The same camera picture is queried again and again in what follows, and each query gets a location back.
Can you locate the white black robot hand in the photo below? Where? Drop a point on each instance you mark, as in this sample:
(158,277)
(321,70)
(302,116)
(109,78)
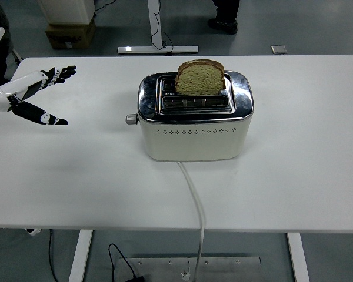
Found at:
(3,91)

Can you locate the grey toaster lever knob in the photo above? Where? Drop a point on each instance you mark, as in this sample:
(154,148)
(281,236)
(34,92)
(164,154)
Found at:
(131,119)

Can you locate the cream chrome toaster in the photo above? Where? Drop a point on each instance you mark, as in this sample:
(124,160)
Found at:
(194,144)

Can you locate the person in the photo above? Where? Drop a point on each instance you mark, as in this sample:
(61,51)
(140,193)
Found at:
(0,23)
(224,11)

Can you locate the brown cardboard box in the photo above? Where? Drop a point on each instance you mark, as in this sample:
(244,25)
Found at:
(71,36)

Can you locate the white cabinet box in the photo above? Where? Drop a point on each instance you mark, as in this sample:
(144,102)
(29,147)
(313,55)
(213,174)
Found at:
(65,11)

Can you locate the small white black device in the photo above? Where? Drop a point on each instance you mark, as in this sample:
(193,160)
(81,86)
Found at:
(32,231)

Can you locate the white desk stand foot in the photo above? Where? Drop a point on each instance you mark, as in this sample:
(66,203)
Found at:
(153,17)

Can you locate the white table leg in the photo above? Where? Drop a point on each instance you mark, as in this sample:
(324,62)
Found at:
(297,258)
(79,258)

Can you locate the brown bread slice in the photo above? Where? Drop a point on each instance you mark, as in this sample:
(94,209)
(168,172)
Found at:
(200,80)

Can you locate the white power plug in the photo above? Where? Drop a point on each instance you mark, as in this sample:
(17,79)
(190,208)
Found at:
(184,274)

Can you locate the grey floor socket plate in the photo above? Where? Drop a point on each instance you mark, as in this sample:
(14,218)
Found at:
(279,49)

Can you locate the grey metal plate with screws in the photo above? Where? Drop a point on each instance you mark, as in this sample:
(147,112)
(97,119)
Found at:
(229,270)

